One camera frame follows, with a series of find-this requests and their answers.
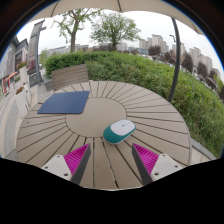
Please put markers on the distant apartment buildings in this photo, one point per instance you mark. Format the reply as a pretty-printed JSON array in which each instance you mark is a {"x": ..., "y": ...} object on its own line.
[{"x": 158, "y": 41}]

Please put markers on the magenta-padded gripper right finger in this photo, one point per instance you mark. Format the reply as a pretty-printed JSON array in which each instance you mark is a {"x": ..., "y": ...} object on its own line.
[{"x": 164, "y": 166}]

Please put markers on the dark curved parasol pole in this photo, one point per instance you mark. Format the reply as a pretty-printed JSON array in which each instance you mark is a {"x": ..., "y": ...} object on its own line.
[{"x": 176, "y": 60}]

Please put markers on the dark blue mouse pad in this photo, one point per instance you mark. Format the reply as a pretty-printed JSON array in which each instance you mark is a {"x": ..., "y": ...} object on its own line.
[{"x": 65, "y": 102}]

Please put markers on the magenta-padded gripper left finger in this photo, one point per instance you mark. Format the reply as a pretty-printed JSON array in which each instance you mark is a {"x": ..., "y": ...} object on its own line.
[{"x": 59, "y": 166}]

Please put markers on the small white flower planter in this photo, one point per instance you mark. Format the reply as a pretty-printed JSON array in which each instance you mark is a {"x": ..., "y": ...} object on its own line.
[{"x": 22, "y": 71}]

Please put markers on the white and teal computer mouse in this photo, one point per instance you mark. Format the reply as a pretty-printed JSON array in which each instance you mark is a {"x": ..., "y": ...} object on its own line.
[{"x": 119, "y": 130}]

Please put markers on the green trimmed hedge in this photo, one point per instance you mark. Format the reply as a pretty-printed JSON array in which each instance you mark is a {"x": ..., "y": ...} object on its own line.
[{"x": 150, "y": 76}]

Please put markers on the round-crowned green tree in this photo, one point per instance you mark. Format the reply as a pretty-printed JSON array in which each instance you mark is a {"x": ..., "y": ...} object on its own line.
[{"x": 115, "y": 28}]

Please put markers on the large white flower planter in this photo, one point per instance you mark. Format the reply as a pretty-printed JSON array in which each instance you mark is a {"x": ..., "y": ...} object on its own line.
[{"x": 22, "y": 101}]

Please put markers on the thin-crowned tall tree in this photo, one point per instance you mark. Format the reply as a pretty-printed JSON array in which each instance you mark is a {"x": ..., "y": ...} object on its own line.
[{"x": 72, "y": 33}]

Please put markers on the dark grey sign pillar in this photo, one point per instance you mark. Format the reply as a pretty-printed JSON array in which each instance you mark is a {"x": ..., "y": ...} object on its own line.
[{"x": 33, "y": 50}]

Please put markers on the grey shopfront building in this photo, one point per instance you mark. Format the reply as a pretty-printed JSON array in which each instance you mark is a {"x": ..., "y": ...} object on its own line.
[{"x": 11, "y": 63}]

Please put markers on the grey slatted outdoor chair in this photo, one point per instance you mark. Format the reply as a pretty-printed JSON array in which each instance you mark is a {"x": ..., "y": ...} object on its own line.
[{"x": 69, "y": 76}]

